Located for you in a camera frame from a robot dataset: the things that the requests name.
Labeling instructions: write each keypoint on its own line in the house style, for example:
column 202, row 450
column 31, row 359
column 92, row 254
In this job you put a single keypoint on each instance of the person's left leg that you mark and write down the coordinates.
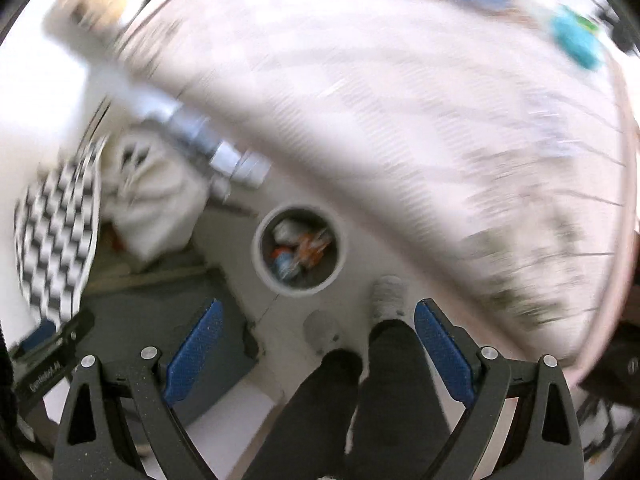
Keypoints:
column 305, row 410

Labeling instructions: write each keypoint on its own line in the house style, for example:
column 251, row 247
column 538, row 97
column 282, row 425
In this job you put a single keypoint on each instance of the person's right grey sock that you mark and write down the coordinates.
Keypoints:
column 389, row 297

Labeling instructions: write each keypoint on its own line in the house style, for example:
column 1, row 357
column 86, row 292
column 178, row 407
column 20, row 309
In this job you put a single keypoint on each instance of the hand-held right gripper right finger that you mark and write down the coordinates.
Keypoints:
column 441, row 355

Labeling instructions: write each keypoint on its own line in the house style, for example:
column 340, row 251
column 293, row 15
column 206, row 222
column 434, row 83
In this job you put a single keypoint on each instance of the checkerboard calibration board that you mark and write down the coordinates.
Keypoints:
column 55, row 240

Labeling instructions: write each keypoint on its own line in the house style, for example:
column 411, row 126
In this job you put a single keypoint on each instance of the person's leg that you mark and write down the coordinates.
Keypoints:
column 400, row 390
column 305, row 410

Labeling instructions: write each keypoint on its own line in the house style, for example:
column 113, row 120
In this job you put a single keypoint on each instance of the person's grey sock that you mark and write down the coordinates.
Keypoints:
column 389, row 297
column 322, row 330

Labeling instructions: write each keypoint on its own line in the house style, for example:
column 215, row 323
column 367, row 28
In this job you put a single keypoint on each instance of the white crumpled paper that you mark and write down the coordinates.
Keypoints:
column 285, row 230

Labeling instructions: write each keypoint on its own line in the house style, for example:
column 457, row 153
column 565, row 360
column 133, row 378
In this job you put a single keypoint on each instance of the blue and white packet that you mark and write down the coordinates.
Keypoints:
column 283, row 262

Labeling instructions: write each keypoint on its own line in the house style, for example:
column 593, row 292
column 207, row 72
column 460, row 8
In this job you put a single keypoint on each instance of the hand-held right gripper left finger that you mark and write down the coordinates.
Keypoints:
column 196, row 347

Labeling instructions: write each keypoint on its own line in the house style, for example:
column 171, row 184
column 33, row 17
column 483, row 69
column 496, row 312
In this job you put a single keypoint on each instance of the white round trash bin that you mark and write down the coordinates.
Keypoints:
column 265, row 270

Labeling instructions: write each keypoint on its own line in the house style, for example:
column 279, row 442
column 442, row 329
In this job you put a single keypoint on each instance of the silver metal pipe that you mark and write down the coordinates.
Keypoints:
column 210, row 135

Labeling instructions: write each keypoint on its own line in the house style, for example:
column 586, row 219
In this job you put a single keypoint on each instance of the person's right leg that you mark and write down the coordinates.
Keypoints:
column 400, row 390

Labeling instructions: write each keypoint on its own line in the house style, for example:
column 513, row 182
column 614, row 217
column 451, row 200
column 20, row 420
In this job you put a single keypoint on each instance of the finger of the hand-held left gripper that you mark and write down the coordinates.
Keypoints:
column 55, row 355

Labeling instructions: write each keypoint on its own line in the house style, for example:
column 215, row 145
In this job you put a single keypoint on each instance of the person's left grey sock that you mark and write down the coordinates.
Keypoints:
column 322, row 330

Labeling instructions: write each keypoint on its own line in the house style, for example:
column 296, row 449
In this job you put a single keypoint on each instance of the white plastic bag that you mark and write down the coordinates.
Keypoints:
column 155, row 200

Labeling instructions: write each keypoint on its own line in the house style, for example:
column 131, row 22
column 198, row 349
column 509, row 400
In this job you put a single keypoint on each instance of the dark furniture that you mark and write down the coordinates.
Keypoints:
column 612, row 365

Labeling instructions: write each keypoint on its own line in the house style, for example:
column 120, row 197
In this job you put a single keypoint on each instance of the teal object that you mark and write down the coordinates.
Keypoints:
column 575, row 40

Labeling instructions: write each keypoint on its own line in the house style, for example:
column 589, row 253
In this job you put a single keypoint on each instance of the orange snack wrapper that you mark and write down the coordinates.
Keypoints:
column 311, row 250

